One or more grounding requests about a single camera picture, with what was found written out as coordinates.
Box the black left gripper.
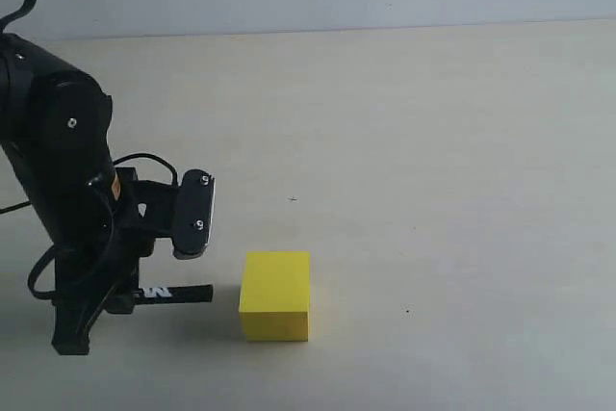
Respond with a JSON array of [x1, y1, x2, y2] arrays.
[[2, 139, 179, 356]]

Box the black and white marker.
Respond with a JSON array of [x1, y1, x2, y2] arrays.
[[132, 285, 214, 305]]

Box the yellow cube block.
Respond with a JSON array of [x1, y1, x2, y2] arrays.
[[239, 251, 311, 342]]

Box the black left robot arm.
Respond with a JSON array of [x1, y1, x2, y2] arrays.
[[1, 35, 179, 355]]

